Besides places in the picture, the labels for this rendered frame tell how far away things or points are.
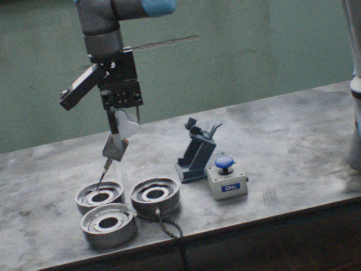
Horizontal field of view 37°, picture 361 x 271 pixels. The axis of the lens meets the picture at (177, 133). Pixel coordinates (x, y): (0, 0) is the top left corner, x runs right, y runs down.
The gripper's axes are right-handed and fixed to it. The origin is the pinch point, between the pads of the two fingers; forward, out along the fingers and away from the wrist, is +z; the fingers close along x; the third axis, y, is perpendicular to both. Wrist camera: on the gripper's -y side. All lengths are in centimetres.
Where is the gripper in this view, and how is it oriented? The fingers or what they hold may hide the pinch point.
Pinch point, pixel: (117, 143)
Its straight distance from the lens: 115.7
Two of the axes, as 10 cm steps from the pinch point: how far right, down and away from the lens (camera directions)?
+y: 9.7, -2.1, 0.9
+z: 1.6, 9.0, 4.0
